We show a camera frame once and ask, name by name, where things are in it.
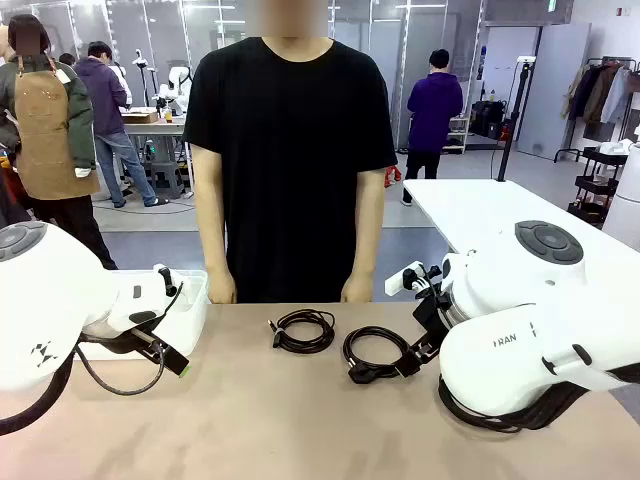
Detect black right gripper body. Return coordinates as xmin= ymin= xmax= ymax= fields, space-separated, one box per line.
xmin=412 ymin=293 xmax=455 ymax=352

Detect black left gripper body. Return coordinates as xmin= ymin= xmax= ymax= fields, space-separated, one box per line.
xmin=79 ymin=326 xmax=167 ymax=360

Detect black power cord coil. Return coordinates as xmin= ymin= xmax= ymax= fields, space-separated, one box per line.
xmin=342 ymin=325 xmax=419 ymax=386

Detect thin black USB cable coil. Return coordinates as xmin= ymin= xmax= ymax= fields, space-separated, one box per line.
xmin=268 ymin=308 xmax=337 ymax=355

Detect person's left forearm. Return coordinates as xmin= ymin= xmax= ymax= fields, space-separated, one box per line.
xmin=348 ymin=194 xmax=387 ymax=279

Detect person's right forearm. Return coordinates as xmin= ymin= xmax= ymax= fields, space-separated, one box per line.
xmin=196 ymin=194 xmax=234 ymax=275

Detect person's left hand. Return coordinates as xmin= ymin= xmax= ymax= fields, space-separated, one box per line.
xmin=340 ymin=272 xmax=376 ymax=304

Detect person's right hand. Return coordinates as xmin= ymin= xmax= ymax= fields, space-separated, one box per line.
xmin=206 ymin=270 xmax=238 ymax=305

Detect clear plastic storage bin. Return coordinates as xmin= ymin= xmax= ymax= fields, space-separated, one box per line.
xmin=74 ymin=268 xmax=209 ymax=362

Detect white folding table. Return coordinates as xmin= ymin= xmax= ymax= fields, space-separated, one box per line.
xmin=402 ymin=178 xmax=640 ymax=274

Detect grey step stool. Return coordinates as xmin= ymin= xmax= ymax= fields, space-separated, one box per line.
xmin=148 ymin=159 xmax=184 ymax=201

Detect white shoe rack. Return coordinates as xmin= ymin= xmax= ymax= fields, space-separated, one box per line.
xmin=442 ymin=115 xmax=472 ymax=155

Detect black luggage pile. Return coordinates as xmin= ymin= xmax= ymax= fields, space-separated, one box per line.
xmin=469 ymin=98 xmax=512 ymax=141

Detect person purple hoodie black trousers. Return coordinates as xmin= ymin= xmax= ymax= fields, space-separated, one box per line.
xmin=399 ymin=48 xmax=465 ymax=207

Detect black utility cart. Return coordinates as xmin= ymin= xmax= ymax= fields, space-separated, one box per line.
xmin=567 ymin=145 xmax=629 ymax=229

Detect grey workbench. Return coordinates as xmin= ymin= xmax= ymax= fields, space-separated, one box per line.
xmin=122 ymin=118 xmax=196 ymax=195

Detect person in black T-shirt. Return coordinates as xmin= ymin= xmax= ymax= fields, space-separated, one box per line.
xmin=182 ymin=0 xmax=399 ymax=305

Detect white cylindrical machine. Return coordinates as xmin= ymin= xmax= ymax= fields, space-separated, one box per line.
xmin=601 ymin=142 xmax=640 ymax=251

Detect person in brown apron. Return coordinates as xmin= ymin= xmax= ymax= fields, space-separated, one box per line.
xmin=0 ymin=13 xmax=119 ymax=271

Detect person purple hoodie blue jeans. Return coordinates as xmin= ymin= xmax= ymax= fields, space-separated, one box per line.
xmin=73 ymin=40 xmax=171 ymax=209

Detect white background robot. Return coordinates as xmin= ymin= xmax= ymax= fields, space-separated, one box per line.
xmin=151 ymin=60 xmax=194 ymax=119
xmin=109 ymin=62 xmax=134 ymax=107

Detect coat rack with clothes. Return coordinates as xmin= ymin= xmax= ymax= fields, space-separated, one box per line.
xmin=552 ymin=55 xmax=640 ymax=164

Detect black stand with white head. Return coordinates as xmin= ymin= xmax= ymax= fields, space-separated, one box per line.
xmin=131 ymin=48 xmax=157 ymax=109

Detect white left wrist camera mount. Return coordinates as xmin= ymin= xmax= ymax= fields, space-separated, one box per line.
xmin=106 ymin=263 xmax=185 ymax=334

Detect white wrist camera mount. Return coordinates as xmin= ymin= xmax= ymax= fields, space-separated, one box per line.
xmin=383 ymin=260 xmax=444 ymax=302
xmin=106 ymin=263 xmax=185 ymax=334

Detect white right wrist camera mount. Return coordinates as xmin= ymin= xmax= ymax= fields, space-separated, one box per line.
xmin=383 ymin=260 xmax=444 ymax=302

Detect thin black wrist camera cable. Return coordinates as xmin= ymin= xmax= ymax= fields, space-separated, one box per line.
xmin=73 ymin=266 xmax=185 ymax=397

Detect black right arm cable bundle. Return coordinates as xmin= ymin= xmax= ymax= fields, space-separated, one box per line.
xmin=437 ymin=364 xmax=640 ymax=434

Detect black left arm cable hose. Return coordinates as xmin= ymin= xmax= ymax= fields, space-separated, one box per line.
xmin=0 ymin=343 xmax=77 ymax=437

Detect black camera pole stand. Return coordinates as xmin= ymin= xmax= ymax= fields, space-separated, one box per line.
xmin=496 ymin=55 xmax=537 ymax=183

